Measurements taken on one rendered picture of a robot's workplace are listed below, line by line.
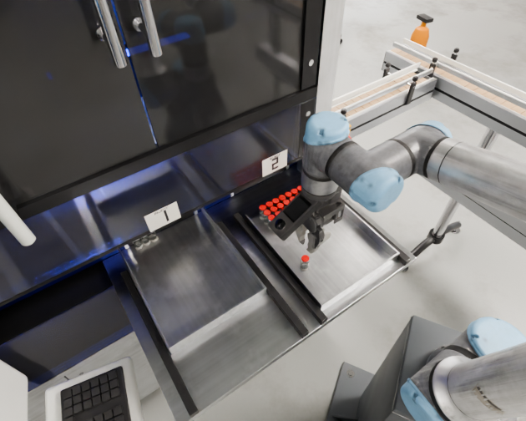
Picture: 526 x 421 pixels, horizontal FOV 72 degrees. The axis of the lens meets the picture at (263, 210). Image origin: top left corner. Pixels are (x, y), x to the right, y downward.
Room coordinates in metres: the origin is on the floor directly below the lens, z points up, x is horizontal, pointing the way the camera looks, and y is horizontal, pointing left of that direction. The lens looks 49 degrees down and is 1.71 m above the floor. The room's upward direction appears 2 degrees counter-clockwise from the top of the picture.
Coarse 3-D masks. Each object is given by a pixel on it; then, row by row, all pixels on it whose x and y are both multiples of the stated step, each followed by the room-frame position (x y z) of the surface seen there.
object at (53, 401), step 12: (120, 360) 0.32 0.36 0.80; (132, 360) 0.33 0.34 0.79; (96, 372) 0.30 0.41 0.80; (132, 372) 0.29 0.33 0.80; (60, 384) 0.27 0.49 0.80; (72, 384) 0.27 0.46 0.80; (132, 384) 0.26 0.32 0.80; (48, 396) 0.25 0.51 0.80; (132, 396) 0.24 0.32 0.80; (48, 408) 0.22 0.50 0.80; (60, 408) 0.22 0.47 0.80; (132, 408) 0.21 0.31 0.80; (48, 420) 0.20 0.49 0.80; (60, 420) 0.19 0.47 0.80; (132, 420) 0.19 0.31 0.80
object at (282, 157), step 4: (284, 152) 0.79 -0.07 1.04; (272, 156) 0.77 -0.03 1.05; (276, 156) 0.78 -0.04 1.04; (280, 156) 0.78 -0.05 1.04; (284, 156) 0.79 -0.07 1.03; (264, 160) 0.75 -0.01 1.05; (268, 160) 0.76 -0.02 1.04; (280, 160) 0.78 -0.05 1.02; (284, 160) 0.79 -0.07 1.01; (264, 164) 0.75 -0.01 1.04; (268, 164) 0.76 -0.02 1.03; (276, 164) 0.78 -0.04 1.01; (280, 164) 0.78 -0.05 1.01; (284, 164) 0.79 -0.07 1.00; (264, 168) 0.75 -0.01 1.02; (268, 168) 0.76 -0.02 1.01; (276, 168) 0.78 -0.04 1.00; (280, 168) 0.78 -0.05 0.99; (264, 172) 0.75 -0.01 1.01; (268, 172) 0.76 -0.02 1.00
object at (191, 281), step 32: (192, 224) 0.68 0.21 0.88; (128, 256) 0.57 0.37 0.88; (160, 256) 0.57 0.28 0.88; (192, 256) 0.56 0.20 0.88; (224, 256) 0.56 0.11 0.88; (160, 288) 0.47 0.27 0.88; (192, 288) 0.47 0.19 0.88; (224, 288) 0.46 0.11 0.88; (256, 288) 0.46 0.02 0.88; (160, 320) 0.38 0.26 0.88; (192, 320) 0.38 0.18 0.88; (224, 320) 0.38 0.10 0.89
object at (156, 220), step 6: (174, 204) 0.61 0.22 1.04; (156, 210) 0.59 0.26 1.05; (162, 210) 0.59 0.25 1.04; (168, 210) 0.60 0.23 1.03; (174, 210) 0.61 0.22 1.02; (144, 216) 0.57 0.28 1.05; (150, 216) 0.58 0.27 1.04; (156, 216) 0.58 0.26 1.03; (162, 216) 0.59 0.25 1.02; (168, 216) 0.60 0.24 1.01; (174, 216) 0.61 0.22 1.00; (180, 216) 0.61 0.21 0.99; (150, 222) 0.57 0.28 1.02; (156, 222) 0.58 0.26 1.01; (162, 222) 0.59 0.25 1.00; (168, 222) 0.59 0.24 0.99; (150, 228) 0.57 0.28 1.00; (156, 228) 0.58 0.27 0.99
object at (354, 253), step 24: (264, 240) 0.59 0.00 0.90; (288, 240) 0.61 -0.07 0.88; (336, 240) 0.60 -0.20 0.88; (360, 240) 0.60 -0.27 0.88; (384, 240) 0.57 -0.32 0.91; (288, 264) 0.51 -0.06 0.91; (312, 264) 0.52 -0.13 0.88; (336, 264) 0.52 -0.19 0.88; (360, 264) 0.52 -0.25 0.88; (384, 264) 0.50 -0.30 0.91; (312, 288) 0.45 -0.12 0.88; (336, 288) 0.45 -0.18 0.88
